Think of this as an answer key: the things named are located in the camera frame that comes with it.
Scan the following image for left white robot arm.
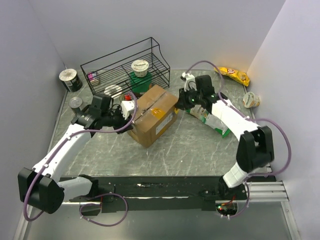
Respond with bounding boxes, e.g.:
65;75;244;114
17;92;138;222

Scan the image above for black wire basket rack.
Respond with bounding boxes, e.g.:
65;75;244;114
80;37;171;94

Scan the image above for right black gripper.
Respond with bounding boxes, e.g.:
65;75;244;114
175;86;203;111

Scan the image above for yogurt cup on side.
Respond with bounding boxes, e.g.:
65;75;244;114
242;92;261;109

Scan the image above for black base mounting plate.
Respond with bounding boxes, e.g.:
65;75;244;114
72;176;247;213

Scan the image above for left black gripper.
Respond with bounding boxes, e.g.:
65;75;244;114
101;104;133;134

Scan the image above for brown cardboard express box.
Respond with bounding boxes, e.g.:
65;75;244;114
128;85;178;148

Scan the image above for white can in rack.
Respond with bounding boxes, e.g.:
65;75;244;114
103;84;123;99

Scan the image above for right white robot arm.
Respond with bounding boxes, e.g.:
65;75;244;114
175;72;275;200

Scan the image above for silver tin can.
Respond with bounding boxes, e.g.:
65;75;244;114
68;96;84;115

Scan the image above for green snack bag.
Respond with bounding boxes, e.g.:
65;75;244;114
185;105;231;138

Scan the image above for small purple yogurt cup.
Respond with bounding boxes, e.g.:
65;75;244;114
87;71;100;86

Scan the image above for aluminium rail frame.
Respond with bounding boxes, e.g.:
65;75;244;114
14;182;300;240

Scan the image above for yellow Lays chip bag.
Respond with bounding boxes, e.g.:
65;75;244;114
218;66;250;87

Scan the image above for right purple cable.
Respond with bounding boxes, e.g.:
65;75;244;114
185;60;292;220

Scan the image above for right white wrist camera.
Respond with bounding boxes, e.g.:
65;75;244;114
181;72;197;92

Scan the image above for black can white lid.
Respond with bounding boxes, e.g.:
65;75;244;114
58;68;83;92

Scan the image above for white Chobani yogurt cup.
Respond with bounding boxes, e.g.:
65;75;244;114
131;59;149;78

